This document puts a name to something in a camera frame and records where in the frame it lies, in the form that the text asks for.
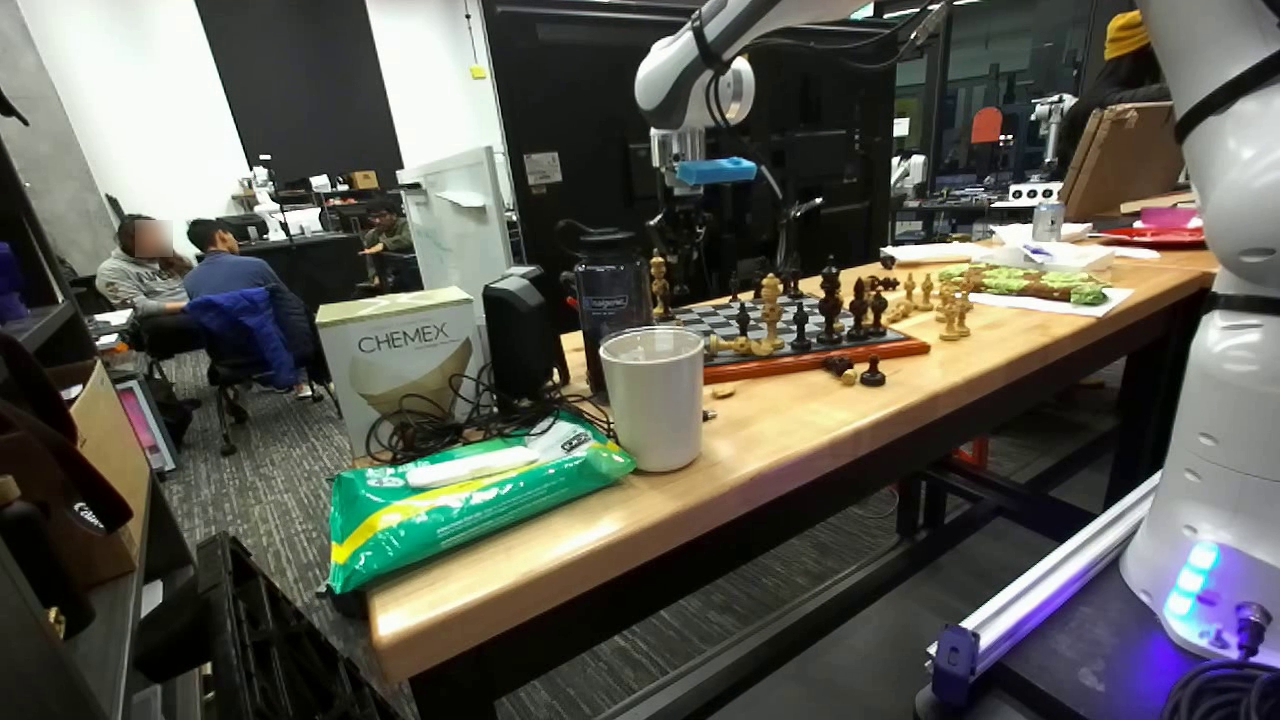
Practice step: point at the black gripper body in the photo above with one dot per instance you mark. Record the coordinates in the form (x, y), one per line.
(692, 218)

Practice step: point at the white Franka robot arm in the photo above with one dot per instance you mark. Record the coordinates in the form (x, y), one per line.
(1222, 464)

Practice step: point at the small black chess pawn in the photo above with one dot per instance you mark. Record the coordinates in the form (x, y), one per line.
(743, 317)

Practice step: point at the tall tan chess piece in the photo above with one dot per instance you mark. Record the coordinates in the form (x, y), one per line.
(770, 308)

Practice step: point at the tan chess piece lying flat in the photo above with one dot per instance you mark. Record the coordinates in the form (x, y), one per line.
(745, 344)

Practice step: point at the tiny tan wooden piece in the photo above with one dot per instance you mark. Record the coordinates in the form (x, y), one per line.
(721, 395)

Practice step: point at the tall black chess piece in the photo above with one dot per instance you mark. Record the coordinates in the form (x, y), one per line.
(828, 301)

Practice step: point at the black and white chess board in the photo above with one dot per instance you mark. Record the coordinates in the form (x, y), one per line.
(815, 349)

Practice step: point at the small tan chess piece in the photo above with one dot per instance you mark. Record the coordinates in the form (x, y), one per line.
(926, 289)
(908, 289)

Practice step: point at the white panel board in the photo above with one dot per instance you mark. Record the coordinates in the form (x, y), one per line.
(458, 226)

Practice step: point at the tan chess knight piece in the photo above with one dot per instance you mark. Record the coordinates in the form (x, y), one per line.
(952, 307)

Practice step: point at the brown wooden board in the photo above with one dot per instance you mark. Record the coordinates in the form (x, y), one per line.
(1122, 161)

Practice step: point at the dark red round object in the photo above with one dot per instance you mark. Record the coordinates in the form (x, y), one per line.
(611, 301)

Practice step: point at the white ceramic mug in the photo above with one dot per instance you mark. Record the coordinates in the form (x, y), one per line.
(655, 396)

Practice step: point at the white Chemex filter box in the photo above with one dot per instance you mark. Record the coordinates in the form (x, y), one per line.
(397, 354)

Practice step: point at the green wet wipes pack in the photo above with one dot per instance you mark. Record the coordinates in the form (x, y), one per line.
(464, 498)

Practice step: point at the small white bottle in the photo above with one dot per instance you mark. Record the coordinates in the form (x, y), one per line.
(1048, 221)

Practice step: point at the white paper with green items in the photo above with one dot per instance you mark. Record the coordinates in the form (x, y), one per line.
(1053, 285)

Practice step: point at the black office desk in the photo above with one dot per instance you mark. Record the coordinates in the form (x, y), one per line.
(313, 263)

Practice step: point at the office chair blue jacket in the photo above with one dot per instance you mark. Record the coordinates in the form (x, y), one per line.
(244, 335)

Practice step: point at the seated man blue shirt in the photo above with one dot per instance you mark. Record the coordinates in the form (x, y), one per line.
(234, 279)

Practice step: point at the red plate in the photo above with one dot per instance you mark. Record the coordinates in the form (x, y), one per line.
(1154, 236)

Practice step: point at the person with yellow beanie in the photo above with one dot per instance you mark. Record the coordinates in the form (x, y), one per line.
(1124, 32)

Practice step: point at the seated woman grey sweater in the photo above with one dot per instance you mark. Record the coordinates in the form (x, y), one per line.
(136, 275)

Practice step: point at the black plastic crate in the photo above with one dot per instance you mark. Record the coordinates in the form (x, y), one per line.
(267, 641)

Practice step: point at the brown cardboard box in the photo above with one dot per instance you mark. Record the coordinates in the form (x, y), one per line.
(113, 460)

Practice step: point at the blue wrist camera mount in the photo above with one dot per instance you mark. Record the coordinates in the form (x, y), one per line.
(717, 169)

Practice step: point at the aluminium profile rail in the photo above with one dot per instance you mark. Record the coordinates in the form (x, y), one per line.
(1053, 574)

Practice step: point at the blue rail end bracket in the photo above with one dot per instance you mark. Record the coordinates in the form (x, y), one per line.
(952, 663)

